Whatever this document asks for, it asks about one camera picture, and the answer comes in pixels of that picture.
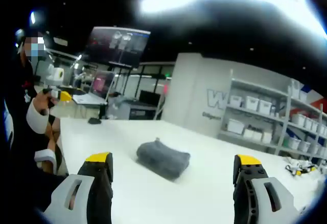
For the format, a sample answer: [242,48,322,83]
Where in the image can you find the grey fluffy towel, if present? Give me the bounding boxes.
[136,137,192,183]

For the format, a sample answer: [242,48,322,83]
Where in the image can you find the person's left hand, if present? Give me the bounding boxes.
[34,90,56,116]

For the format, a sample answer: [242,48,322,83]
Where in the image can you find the side desk with black legs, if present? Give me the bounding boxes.
[74,101,109,120]

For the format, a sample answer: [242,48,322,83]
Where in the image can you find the small yellow black device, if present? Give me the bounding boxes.
[285,157,320,177]

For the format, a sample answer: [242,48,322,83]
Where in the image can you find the person's black jacket torso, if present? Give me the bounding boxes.
[4,52,66,209]

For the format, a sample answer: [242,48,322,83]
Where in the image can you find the white chest device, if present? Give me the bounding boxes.
[3,101,14,149]

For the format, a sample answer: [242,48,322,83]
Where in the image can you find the large hanging display screen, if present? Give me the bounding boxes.
[84,26,151,69]

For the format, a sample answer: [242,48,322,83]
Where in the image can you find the grey metal shelf rack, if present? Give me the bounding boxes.
[218,69,327,163]

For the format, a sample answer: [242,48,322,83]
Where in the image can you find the row of white storage bins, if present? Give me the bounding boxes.
[227,80,327,155]

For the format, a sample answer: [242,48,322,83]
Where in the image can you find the black background monitor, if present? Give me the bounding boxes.
[139,90,161,106]

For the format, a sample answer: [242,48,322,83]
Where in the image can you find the long ceiling light strip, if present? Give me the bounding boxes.
[137,0,307,23]

